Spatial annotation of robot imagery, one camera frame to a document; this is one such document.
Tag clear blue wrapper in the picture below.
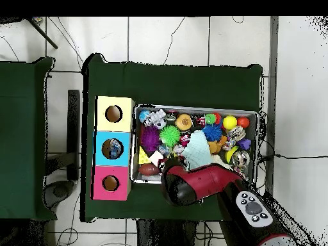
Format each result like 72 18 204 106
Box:
157 143 171 157

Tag mint green waffle cloth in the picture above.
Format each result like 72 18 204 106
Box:
181 129 213 171

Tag crushed clear plastic bottle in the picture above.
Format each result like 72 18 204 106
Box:
108 139 123 159

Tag cream waffle cloth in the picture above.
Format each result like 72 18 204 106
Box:
211 153 234 171

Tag wooden box three holes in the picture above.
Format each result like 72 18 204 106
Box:
90 95 136 201

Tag green spiky rubber ball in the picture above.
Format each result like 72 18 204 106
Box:
159 124 181 147

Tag purple spiky ball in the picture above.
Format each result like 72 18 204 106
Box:
140 125 161 153

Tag silver toy robot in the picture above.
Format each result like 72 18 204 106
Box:
143 108 167 129

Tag plain wooden cube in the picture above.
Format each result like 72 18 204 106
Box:
149 150 165 167

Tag blue globe ball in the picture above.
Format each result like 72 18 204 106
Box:
138 110 151 124

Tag small brown football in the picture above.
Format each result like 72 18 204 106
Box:
138 163 160 176

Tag blue spiky rubber ball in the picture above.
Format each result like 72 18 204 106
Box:
202 124 223 142

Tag dark green table cloth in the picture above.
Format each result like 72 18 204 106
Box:
80 53 263 227

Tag smooth yellow ball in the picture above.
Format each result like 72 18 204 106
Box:
222 115 238 131

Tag dark green side table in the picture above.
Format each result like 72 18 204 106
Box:
0 56 56 221

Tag black tripod leg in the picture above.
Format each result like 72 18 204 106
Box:
25 17 59 50

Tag shallow wire mesh bin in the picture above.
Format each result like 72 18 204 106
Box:
130 104 259 189

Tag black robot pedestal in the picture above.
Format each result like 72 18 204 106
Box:
136 219 198 246

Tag black floor cable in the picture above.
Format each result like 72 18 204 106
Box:
258 152 328 161

